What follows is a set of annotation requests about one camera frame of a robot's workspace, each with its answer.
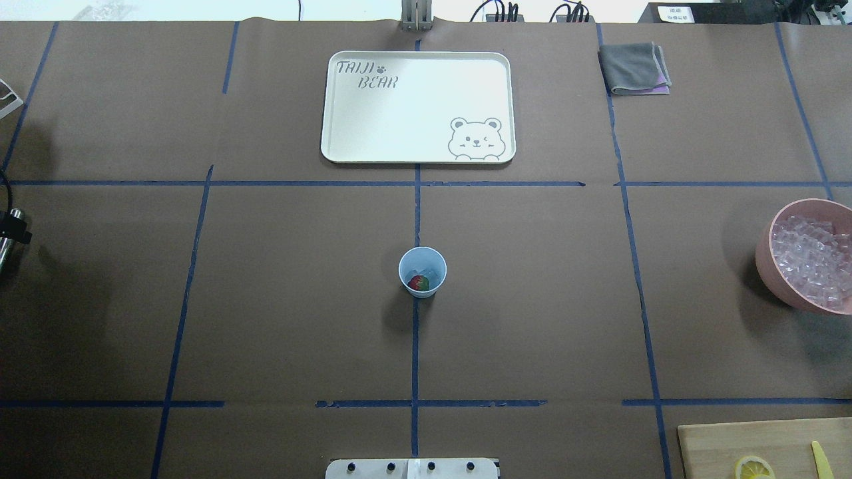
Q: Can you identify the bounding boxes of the pile of clear ice cubes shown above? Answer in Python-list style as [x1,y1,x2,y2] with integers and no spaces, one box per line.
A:
[771,216,851,311]

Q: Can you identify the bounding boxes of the red strawberry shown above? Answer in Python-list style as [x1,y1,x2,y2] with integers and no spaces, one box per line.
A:
[407,275,430,292]

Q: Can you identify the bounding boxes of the yellow plastic knife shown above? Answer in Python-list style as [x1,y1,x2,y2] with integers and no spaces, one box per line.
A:
[811,440,835,479]

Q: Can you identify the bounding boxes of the clear ice cube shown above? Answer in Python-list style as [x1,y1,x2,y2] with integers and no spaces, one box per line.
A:
[422,267,442,284]

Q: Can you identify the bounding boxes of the lemon slices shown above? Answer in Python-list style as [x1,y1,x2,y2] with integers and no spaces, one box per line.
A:
[734,456,777,479]

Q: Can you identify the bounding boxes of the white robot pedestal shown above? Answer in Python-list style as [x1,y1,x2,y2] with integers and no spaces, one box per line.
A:
[325,457,501,478]

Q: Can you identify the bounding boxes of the light blue cup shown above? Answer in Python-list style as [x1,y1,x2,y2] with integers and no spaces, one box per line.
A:
[398,246,448,298]

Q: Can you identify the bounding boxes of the cream bear tray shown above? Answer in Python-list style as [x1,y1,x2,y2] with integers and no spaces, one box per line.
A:
[320,51,517,166]

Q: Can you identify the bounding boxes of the pink bowl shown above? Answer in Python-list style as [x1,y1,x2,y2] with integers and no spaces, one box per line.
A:
[755,199,850,317]

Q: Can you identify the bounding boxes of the wooden cutting board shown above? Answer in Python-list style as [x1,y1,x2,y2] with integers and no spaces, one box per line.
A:
[678,416,851,478]

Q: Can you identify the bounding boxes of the steel muddler black tip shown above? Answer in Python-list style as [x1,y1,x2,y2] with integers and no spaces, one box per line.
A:
[1,208,25,270]

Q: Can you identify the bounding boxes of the grey folded cloth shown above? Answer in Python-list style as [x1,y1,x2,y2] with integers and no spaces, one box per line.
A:
[598,42,672,95]

